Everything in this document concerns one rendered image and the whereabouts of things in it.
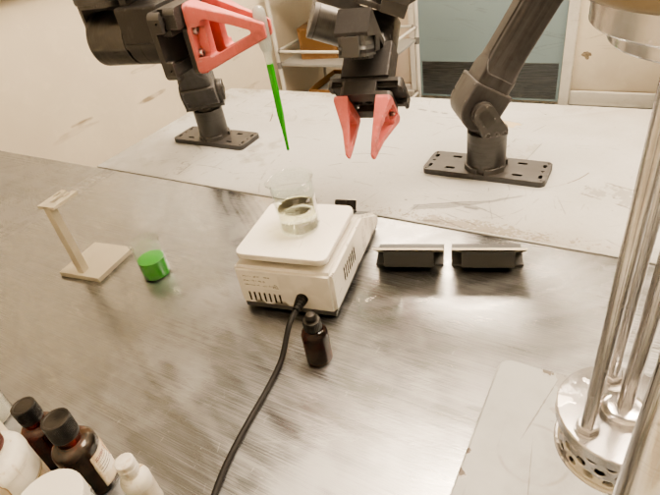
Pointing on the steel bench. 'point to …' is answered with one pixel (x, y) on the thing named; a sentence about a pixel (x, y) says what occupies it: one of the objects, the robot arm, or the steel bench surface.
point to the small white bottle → (136, 476)
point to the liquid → (277, 101)
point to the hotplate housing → (308, 275)
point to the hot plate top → (336, 219)
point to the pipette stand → (96, 269)
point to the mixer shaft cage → (617, 343)
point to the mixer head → (630, 26)
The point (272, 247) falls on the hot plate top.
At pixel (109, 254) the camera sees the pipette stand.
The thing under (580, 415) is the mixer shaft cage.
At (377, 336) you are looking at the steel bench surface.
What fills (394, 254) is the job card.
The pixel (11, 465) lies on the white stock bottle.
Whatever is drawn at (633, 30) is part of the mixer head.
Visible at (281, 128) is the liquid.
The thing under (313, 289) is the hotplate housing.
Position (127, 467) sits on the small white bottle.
